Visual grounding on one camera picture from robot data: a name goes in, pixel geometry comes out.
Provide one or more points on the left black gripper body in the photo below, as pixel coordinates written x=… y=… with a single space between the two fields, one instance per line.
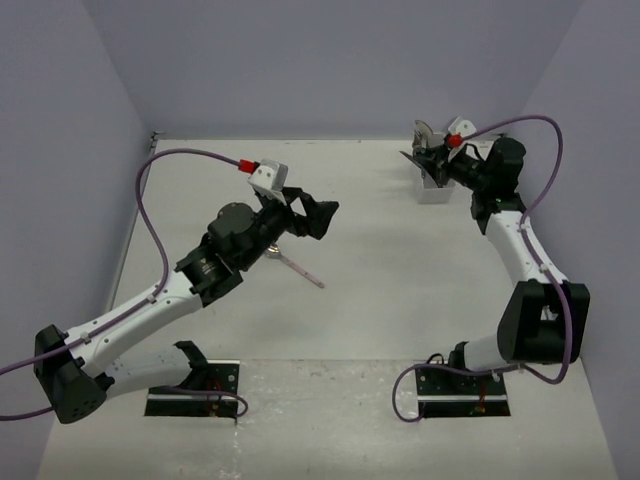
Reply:
x=273 y=220

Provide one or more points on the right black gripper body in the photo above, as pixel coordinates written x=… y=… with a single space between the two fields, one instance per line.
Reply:
x=467 y=171

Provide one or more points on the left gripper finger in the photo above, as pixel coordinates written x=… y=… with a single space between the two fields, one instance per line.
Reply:
x=316 y=219
x=292 y=194

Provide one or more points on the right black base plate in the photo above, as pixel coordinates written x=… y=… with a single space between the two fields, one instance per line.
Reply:
x=442 y=394

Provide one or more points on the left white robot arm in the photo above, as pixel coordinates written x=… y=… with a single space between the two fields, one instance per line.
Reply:
x=83 y=367

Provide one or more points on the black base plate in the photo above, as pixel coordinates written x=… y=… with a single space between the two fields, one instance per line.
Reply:
x=442 y=394
x=210 y=393

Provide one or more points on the teal handled spoon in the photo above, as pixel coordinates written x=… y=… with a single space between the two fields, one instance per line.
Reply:
x=430 y=138

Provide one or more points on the pink handled spoon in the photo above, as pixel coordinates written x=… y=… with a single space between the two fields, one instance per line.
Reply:
x=275 y=253

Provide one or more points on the white three-compartment utensil holder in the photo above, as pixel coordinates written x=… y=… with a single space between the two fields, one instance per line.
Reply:
x=425 y=191

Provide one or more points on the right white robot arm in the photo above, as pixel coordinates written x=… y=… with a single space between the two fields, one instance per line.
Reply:
x=542 y=326

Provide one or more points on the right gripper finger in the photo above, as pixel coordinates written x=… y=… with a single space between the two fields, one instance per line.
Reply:
x=439 y=176
x=432 y=159

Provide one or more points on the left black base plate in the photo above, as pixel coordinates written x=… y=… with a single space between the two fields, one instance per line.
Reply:
x=210 y=393

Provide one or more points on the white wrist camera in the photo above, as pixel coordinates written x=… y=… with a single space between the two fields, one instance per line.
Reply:
x=458 y=130
x=269 y=179

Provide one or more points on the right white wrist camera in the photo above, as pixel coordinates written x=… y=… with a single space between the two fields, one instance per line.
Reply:
x=458 y=130

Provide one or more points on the pink handled knife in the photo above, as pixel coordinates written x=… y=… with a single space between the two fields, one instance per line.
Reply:
x=415 y=160

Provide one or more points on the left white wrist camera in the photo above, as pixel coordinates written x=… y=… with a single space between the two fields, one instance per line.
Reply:
x=269 y=179

